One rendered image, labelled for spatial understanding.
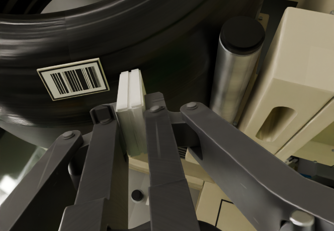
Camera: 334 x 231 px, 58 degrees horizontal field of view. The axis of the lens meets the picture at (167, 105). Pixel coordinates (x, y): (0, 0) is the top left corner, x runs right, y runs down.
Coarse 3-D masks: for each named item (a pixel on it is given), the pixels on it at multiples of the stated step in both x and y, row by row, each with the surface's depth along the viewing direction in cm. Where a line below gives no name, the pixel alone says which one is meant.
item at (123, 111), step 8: (128, 72) 22; (120, 80) 20; (128, 80) 20; (120, 88) 19; (128, 88) 19; (120, 96) 17; (128, 96) 17; (120, 104) 16; (128, 104) 16; (120, 112) 16; (128, 112) 16; (120, 120) 16; (128, 120) 16; (128, 128) 16; (128, 136) 16; (136, 136) 16; (128, 144) 16; (136, 144) 17; (128, 152) 17; (136, 152) 17
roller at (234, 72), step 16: (240, 16) 31; (224, 32) 30; (240, 32) 30; (256, 32) 30; (224, 48) 31; (240, 48) 29; (256, 48) 29; (224, 64) 33; (240, 64) 31; (224, 80) 36; (240, 80) 35; (224, 96) 39; (240, 96) 39; (224, 112) 44
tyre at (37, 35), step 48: (0, 0) 65; (48, 0) 71; (144, 0) 31; (192, 0) 31; (240, 0) 35; (0, 48) 30; (48, 48) 30; (96, 48) 30; (144, 48) 31; (192, 48) 33; (0, 96) 32; (48, 96) 31; (96, 96) 32; (192, 96) 41; (48, 144) 45
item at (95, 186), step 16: (96, 112) 15; (112, 112) 15; (96, 128) 15; (112, 128) 15; (96, 144) 13; (112, 144) 13; (96, 160) 12; (112, 160) 12; (128, 160) 16; (96, 176) 11; (112, 176) 11; (128, 176) 15; (80, 192) 10; (96, 192) 10; (112, 192) 10; (80, 208) 9; (96, 208) 9; (112, 208) 10; (64, 224) 8; (80, 224) 8; (96, 224) 8; (112, 224) 9
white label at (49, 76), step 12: (84, 60) 29; (96, 60) 29; (48, 72) 29; (60, 72) 29; (72, 72) 29; (84, 72) 29; (96, 72) 29; (48, 84) 30; (60, 84) 30; (72, 84) 30; (84, 84) 30; (96, 84) 30; (60, 96) 31; (72, 96) 31
